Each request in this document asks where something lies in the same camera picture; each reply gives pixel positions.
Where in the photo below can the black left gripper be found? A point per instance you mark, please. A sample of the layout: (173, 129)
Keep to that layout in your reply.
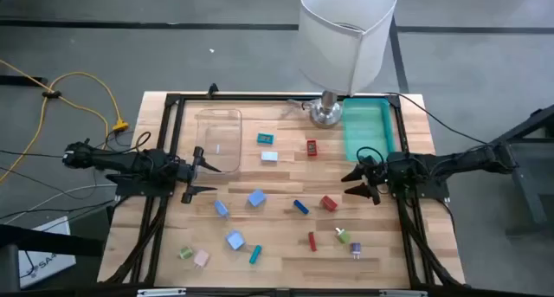
(190, 173)

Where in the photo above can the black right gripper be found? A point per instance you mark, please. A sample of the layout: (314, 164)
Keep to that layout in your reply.
(376, 178)

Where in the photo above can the blue slim wall charger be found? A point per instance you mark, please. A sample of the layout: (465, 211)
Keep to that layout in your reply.
(221, 208)

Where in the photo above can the red wall charger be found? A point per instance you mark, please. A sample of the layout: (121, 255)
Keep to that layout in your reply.
(329, 203)

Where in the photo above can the light blue cube charger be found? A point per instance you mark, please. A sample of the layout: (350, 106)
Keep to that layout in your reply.
(256, 198)
(235, 240)

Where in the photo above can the green charger white plug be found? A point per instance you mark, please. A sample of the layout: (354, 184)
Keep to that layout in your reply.
(343, 236)

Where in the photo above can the blue small rectangular block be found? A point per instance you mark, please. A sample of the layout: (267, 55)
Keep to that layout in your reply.
(300, 206)

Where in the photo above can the purple wall charger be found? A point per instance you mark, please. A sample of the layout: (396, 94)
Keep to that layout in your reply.
(355, 248)

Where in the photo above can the translucent green wall charger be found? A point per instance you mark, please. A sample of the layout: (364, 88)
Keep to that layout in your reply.
(186, 252)

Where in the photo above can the pink wall charger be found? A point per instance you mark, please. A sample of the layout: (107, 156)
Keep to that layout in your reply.
(201, 258)

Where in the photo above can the teal digital clock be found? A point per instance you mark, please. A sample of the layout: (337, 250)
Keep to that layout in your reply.
(255, 254)
(265, 138)

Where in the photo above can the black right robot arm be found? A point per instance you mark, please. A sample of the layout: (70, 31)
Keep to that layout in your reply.
(454, 163)

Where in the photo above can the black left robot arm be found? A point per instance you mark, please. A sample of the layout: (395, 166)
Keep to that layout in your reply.
(130, 160)

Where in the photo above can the clear plastic tray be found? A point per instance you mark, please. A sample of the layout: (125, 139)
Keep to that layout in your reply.
(212, 128)

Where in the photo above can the green plastic tray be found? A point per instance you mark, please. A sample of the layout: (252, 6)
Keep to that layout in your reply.
(368, 128)

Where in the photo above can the red digital clock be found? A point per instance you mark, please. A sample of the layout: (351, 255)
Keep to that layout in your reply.
(311, 147)

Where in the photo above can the pale blue flat box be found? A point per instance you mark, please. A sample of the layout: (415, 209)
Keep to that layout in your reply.
(269, 156)

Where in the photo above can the red small rectangular block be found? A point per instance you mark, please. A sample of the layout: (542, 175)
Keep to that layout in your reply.
(312, 241)

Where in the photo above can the black clamp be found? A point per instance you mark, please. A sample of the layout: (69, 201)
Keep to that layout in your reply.
(213, 90)

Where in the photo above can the clear plastic bag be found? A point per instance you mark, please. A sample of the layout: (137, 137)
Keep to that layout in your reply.
(291, 111)

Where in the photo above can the white shade table lamp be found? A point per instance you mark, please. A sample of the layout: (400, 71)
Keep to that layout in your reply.
(342, 37)

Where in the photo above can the black metal stand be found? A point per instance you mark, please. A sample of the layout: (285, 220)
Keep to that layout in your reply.
(526, 180)

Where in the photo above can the black beam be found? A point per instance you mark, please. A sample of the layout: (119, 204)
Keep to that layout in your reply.
(52, 244)

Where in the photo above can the white printed sign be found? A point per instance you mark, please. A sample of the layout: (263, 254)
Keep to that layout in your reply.
(47, 262)

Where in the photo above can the black floor bar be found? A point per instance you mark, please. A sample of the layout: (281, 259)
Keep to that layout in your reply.
(21, 80)

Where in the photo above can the black aluminium table frame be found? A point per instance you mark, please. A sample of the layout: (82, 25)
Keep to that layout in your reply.
(259, 97)

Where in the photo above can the silver metal bracket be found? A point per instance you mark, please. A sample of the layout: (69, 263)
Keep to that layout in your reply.
(161, 293)
(402, 293)

